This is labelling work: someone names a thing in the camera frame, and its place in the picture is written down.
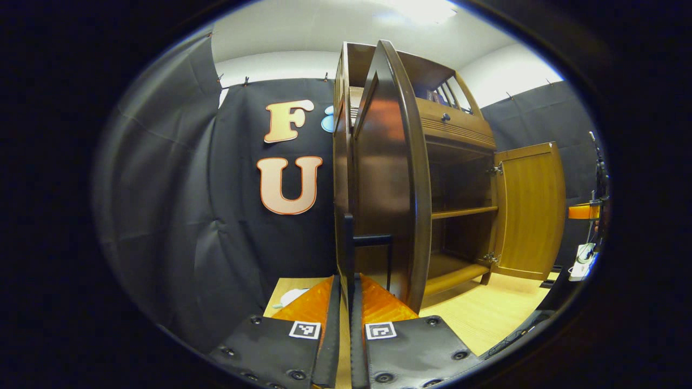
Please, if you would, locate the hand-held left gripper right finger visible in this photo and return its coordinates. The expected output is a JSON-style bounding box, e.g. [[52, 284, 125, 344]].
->
[[349, 273, 482, 389]]

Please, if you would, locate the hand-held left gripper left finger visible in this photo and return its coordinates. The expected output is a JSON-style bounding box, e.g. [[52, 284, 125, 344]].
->
[[208, 274, 341, 389]]

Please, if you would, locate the wooden shoe cabinet door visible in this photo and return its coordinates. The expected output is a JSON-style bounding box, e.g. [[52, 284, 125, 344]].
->
[[489, 142, 567, 281], [343, 39, 433, 314]]

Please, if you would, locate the wooden double-door shoe cabinet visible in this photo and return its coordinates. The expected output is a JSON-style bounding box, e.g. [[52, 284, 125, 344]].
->
[[332, 42, 501, 311]]

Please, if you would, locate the wooden cabinet drawer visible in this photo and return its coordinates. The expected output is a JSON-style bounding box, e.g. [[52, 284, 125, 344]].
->
[[416, 97, 497, 151]]

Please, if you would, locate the white power strip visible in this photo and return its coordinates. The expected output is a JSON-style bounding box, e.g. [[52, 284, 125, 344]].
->
[[568, 243, 598, 281]]

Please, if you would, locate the black backdrop cloth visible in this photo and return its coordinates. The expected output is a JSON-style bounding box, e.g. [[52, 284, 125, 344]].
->
[[92, 32, 606, 352]]

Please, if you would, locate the large ceiling light panel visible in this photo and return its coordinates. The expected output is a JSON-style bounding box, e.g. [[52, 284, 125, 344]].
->
[[378, 0, 460, 25]]

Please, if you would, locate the black floor cable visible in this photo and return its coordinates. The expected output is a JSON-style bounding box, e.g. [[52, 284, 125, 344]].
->
[[480, 310, 556, 360]]

